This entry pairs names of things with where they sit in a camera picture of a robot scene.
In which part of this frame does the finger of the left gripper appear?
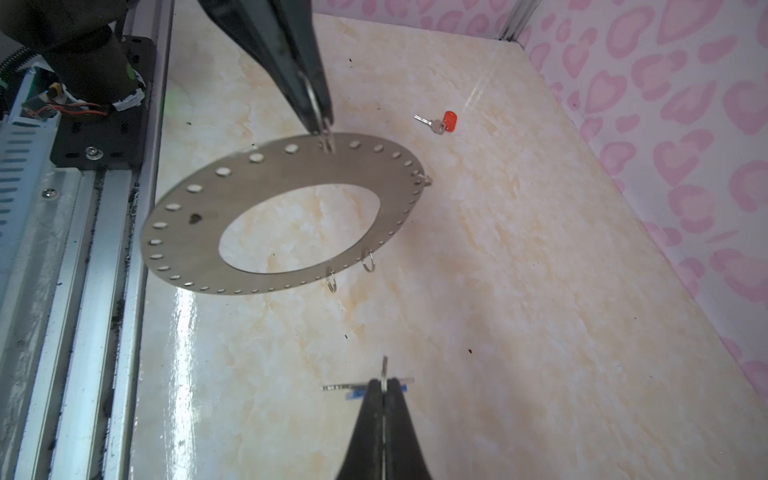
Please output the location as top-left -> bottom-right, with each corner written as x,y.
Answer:
271,1 -> 334,129
200,0 -> 321,134

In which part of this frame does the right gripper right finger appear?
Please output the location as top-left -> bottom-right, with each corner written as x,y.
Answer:
383,378 -> 432,480

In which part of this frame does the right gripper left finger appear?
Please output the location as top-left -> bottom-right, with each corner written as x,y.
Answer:
336,380 -> 385,480

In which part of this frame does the key with blue tag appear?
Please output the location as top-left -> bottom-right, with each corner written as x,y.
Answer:
320,355 -> 416,402

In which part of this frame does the metal perforated ring disc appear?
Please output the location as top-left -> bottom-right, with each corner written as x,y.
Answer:
141,133 -> 432,295

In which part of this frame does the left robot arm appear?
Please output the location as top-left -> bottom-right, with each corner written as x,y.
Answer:
1,0 -> 334,134

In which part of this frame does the key with red tag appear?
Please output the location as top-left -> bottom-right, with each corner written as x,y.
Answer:
413,111 -> 458,135

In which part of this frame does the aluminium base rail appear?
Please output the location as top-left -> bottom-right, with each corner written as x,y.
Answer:
1,1 -> 174,479

